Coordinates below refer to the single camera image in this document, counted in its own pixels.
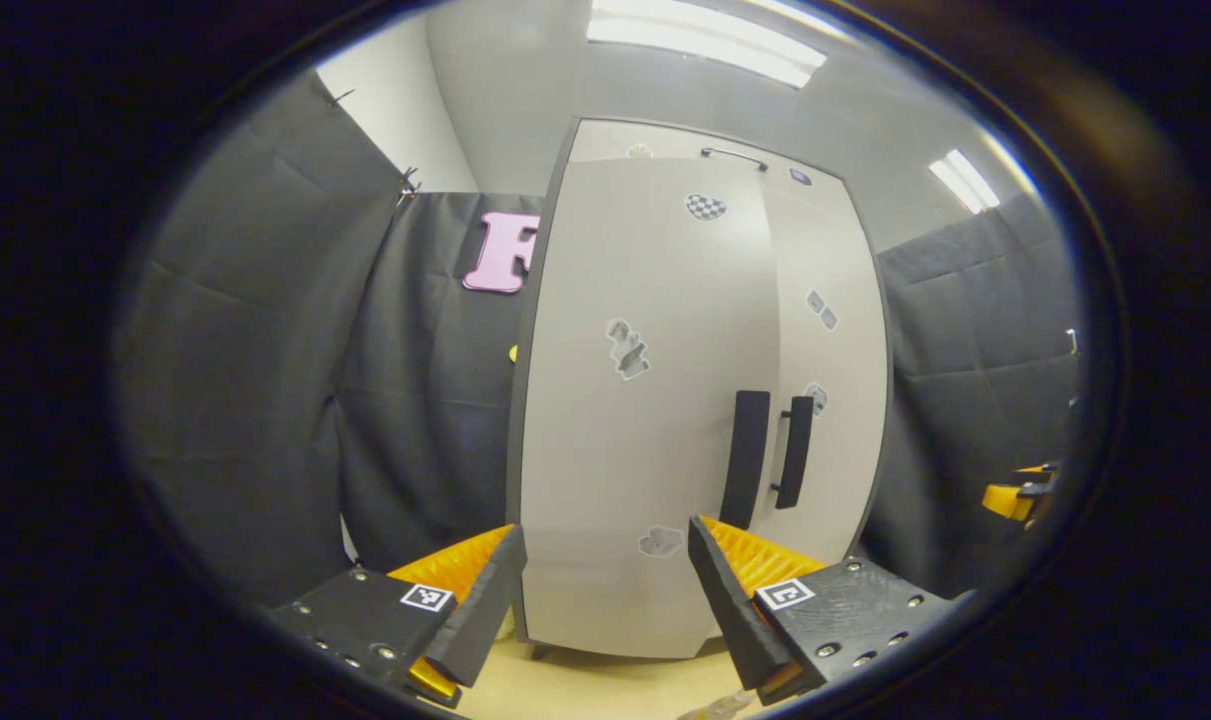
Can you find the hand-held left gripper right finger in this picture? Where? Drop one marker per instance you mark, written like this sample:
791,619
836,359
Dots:
730,610

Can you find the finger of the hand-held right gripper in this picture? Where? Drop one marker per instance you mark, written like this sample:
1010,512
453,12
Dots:
1005,498

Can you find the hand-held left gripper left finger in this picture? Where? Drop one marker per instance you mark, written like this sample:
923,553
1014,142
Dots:
485,610

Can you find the white cabinet door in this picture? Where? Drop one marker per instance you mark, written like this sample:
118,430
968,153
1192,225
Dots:
615,450
845,450

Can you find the white grey cabinet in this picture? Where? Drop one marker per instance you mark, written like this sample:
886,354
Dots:
514,470

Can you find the white cabinet drawer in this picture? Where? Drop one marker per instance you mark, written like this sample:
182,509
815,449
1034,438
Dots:
665,140

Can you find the small ceiling light panel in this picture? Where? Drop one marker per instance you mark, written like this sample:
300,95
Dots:
965,180

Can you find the large ceiling light panel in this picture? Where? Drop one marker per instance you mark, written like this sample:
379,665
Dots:
705,40

